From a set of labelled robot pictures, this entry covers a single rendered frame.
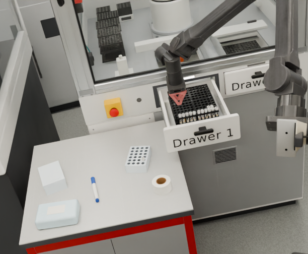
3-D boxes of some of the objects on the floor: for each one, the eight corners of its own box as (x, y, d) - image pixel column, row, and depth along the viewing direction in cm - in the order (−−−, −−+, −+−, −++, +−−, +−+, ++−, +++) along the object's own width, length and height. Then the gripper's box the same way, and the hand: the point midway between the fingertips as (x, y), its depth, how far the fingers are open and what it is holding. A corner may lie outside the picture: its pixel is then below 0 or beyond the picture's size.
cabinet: (305, 206, 256) (311, 80, 210) (121, 244, 255) (86, 125, 209) (253, 114, 334) (249, 7, 289) (112, 142, 333) (86, 40, 288)
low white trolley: (212, 330, 206) (193, 208, 163) (73, 359, 205) (18, 244, 162) (187, 233, 254) (168, 118, 211) (75, 255, 253) (33, 145, 210)
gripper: (163, 63, 177) (168, 96, 186) (165, 77, 169) (171, 112, 178) (180, 60, 176) (185, 93, 186) (184, 74, 168) (189, 108, 178)
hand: (178, 101), depth 182 cm, fingers open, 3 cm apart
